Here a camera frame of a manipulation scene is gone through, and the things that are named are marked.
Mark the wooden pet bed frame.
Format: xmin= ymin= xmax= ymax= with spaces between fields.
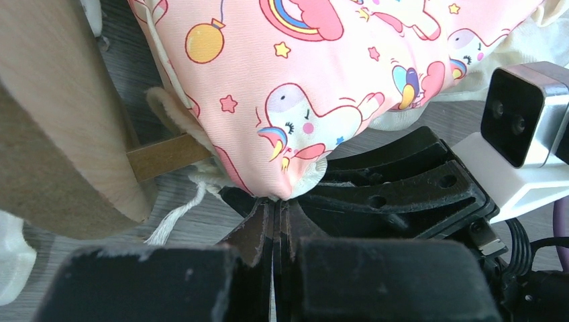
xmin=1 ymin=1 xmax=209 ymax=239

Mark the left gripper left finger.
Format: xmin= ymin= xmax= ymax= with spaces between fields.
xmin=34 ymin=202 xmax=273 ymax=321

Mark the small pink ruffled pillow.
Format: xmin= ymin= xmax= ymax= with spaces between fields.
xmin=1 ymin=210 xmax=37 ymax=306

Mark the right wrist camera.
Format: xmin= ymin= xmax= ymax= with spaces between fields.
xmin=452 ymin=61 xmax=568 ymax=223

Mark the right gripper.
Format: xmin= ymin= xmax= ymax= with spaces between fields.
xmin=217 ymin=142 xmax=512 ymax=285

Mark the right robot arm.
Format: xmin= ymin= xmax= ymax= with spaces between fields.
xmin=221 ymin=127 xmax=568 ymax=321

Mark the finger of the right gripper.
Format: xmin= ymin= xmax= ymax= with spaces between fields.
xmin=327 ymin=126 xmax=449 ymax=171

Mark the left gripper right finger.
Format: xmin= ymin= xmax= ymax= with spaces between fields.
xmin=273 ymin=202 xmax=501 ymax=321

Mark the pink unicorn mattress cushion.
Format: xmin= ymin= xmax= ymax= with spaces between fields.
xmin=127 ymin=0 xmax=569 ymax=246

